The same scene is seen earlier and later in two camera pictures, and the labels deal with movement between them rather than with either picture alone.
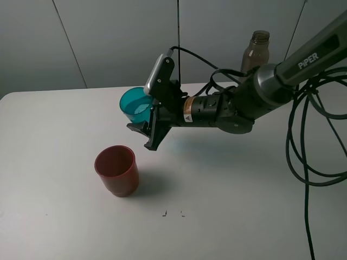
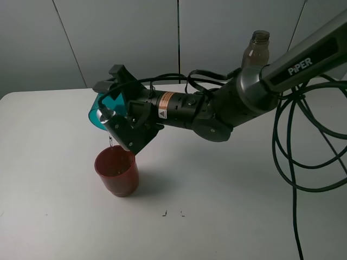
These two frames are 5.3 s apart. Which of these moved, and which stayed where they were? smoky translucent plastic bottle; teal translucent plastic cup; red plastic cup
Moved: teal translucent plastic cup
Stayed: red plastic cup; smoky translucent plastic bottle
